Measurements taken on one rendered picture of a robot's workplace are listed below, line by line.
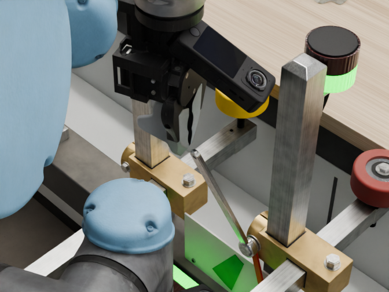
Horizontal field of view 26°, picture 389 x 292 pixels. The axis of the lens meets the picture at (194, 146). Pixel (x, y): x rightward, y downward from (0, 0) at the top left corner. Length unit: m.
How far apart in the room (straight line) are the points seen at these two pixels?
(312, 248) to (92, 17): 0.53
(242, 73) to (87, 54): 0.25
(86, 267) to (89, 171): 0.73
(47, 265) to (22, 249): 1.11
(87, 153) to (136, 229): 0.76
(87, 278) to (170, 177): 0.54
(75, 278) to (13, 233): 1.60
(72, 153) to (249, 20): 0.37
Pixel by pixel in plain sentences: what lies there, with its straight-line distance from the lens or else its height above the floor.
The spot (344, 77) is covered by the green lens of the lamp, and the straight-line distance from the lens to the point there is 0.93.
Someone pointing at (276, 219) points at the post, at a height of 0.91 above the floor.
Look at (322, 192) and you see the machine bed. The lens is 1.33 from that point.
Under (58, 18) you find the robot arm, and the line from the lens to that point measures 0.35.
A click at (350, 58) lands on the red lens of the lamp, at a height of 1.14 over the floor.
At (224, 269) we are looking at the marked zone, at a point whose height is 0.75.
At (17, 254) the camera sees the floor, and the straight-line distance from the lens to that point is 2.23.
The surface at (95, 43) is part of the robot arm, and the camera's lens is 0.66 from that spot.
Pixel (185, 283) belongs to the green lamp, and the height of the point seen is 0.70.
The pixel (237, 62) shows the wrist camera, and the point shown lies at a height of 1.15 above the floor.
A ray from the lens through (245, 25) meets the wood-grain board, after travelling 1.37.
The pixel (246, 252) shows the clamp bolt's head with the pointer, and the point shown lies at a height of 0.85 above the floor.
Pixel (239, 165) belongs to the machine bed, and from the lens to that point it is 1.45.
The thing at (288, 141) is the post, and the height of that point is 1.04.
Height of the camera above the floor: 1.69
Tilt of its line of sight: 44 degrees down
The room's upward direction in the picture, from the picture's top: straight up
